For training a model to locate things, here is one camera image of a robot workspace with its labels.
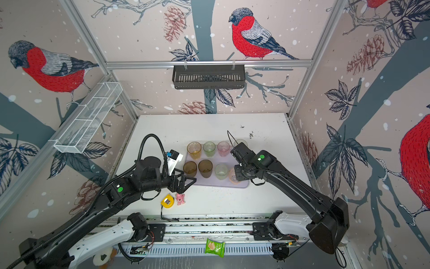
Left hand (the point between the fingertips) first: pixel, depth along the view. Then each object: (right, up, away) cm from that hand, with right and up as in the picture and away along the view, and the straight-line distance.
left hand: (189, 178), depth 66 cm
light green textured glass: (+13, -3, +23) cm, 27 cm away
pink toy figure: (-7, -15, +15) cm, 22 cm away
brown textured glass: (-5, -2, +27) cm, 27 cm away
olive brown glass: (+5, -1, +22) cm, 23 cm away
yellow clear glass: (-3, +8, +32) cm, 33 cm away
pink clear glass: (+14, +8, +34) cm, 38 cm away
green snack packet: (+11, -30, +2) cm, 32 cm away
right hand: (+22, -2, +10) cm, 24 cm away
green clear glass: (+6, +8, +34) cm, 35 cm away
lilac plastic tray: (+9, -3, +21) cm, 23 cm away
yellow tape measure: (-14, -16, +15) cm, 26 cm away
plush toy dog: (-34, -32, 0) cm, 47 cm away
